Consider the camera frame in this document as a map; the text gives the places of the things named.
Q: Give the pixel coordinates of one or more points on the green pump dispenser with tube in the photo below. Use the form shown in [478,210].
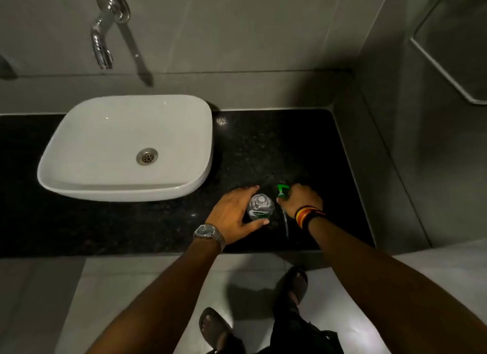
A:
[282,190]

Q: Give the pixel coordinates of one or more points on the chrome wall faucet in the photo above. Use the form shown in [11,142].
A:
[104,26]

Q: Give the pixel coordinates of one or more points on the silver wristwatch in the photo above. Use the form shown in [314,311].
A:
[209,234]

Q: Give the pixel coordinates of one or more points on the person's left forearm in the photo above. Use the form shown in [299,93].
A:
[163,300]

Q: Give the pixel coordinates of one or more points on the person's left thumb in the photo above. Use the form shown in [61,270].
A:
[258,225]

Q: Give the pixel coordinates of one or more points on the black sandal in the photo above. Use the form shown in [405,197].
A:
[214,329]
[295,283]

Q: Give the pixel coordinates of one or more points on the person's right fingers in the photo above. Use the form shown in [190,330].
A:
[288,201]

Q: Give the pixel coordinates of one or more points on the striped thread wristbands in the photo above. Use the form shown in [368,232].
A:
[309,215]

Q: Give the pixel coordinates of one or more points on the person's black trousers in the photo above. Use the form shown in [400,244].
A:
[296,334]

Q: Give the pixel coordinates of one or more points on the person's left hand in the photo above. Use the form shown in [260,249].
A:
[228,215]

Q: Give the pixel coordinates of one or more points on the person's right forearm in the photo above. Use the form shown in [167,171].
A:
[380,285]

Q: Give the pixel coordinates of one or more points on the wall mirror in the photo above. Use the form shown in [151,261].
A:
[456,38]

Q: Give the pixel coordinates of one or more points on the white ceramic wash basin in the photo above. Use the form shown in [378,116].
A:
[114,137]

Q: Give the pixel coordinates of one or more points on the clear plastic bottle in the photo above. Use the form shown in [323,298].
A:
[261,206]

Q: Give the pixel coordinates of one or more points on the chrome basin drain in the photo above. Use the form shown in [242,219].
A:
[147,156]

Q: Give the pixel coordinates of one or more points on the person's right hand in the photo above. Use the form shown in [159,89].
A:
[304,197]

